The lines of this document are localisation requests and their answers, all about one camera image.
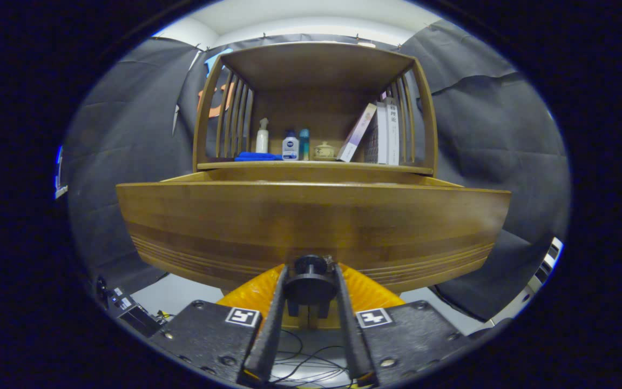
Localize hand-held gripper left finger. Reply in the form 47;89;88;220
148;264;290;387

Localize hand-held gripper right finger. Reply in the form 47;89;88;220
334;263;474;387

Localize wooden countertop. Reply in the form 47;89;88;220
198;160;434;175

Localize black electronic box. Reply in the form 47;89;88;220
98;276;163;338

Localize blue folded cloth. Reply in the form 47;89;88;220
234;152;285;162

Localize white bottle with blue cap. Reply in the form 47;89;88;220
282;130;300;162

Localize white pump bottle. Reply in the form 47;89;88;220
255;118;269;154

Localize patterned cover book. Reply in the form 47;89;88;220
364;100;389;165

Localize purple cover book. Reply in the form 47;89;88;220
336;103;377;163

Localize white spine book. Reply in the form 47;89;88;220
387;97;401;166

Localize white rack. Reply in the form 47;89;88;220
486;238;564;325

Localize tangled black floor cables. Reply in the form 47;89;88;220
271;330;355;388

